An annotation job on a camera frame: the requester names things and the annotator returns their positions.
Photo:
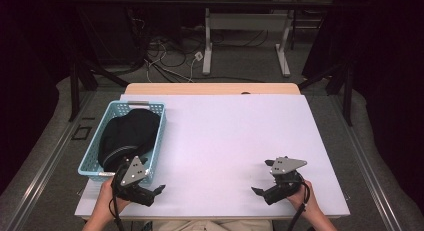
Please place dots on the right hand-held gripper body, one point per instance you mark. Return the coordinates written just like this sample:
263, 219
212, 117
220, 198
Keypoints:
285, 187

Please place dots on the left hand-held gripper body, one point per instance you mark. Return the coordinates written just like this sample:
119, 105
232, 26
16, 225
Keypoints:
133, 172

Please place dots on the black cloth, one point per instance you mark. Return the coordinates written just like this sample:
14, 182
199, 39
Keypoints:
130, 134

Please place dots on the light blue plastic basket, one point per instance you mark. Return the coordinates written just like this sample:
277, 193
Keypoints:
94, 147

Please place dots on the person's right hand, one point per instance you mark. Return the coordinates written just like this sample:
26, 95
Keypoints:
308, 204

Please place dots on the person's left hand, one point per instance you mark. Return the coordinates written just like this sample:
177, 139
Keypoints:
106, 204

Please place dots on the white table mat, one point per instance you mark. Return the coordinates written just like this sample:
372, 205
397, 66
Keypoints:
216, 141

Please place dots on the wooden table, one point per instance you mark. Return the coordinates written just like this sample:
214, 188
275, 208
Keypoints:
200, 88

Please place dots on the black metal stand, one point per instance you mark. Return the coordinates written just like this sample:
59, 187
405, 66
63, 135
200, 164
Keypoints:
75, 91
348, 91

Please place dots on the desk with white legs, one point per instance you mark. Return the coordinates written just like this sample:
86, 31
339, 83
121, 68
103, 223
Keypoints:
246, 21

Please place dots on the black curtain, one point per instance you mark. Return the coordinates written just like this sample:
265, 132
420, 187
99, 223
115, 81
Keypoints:
390, 74
23, 74

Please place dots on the black floor socket frame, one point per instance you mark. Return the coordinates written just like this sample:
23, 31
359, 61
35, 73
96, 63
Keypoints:
81, 132

